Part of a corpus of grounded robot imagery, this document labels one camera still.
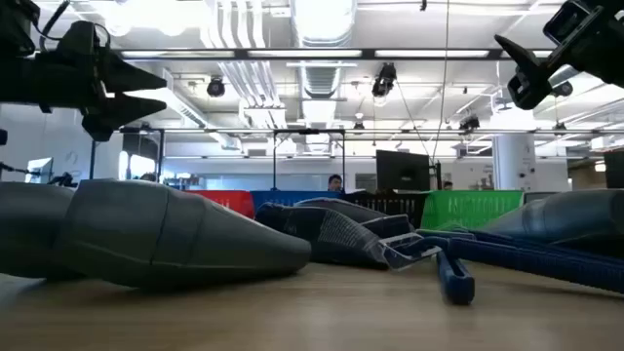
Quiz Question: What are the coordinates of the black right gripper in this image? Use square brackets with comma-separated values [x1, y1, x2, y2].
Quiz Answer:
[493, 8, 624, 111]

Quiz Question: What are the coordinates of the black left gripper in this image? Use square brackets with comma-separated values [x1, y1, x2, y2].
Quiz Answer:
[28, 50, 169, 143]

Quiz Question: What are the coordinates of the blue disposable razor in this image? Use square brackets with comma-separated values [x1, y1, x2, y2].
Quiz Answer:
[416, 227, 477, 307]
[378, 228, 624, 295]

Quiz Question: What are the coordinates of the white round column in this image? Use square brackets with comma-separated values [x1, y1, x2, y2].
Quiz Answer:
[491, 133, 537, 192]

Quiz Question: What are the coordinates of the green plastic basket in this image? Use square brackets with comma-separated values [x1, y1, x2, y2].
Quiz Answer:
[420, 189, 525, 231]

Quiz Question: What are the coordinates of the red plastic basket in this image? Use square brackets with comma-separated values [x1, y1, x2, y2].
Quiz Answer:
[187, 189, 256, 220]

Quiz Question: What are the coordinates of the black monitor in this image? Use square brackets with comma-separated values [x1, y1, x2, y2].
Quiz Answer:
[375, 149, 432, 193]

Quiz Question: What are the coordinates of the black plastic basket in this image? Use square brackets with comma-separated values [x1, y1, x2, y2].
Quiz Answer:
[339, 190, 431, 230]

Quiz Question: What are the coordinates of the blue plastic basket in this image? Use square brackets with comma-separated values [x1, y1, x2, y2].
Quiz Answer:
[250, 189, 343, 214]

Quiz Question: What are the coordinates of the black background station frame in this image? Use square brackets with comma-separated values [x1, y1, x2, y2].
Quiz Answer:
[89, 126, 167, 182]
[271, 127, 348, 192]

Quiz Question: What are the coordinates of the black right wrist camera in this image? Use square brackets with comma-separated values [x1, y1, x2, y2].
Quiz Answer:
[542, 0, 608, 48]

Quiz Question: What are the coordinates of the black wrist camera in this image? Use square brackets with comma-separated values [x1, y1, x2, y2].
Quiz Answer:
[58, 19, 112, 56]
[542, 0, 608, 48]

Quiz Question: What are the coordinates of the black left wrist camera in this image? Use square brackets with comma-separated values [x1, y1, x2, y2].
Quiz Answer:
[58, 19, 112, 56]

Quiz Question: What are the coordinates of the thin hanging cable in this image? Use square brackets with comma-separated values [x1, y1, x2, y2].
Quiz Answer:
[430, 0, 450, 163]

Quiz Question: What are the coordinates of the black metal rig frame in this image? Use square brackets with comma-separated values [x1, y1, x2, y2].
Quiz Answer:
[111, 47, 553, 62]

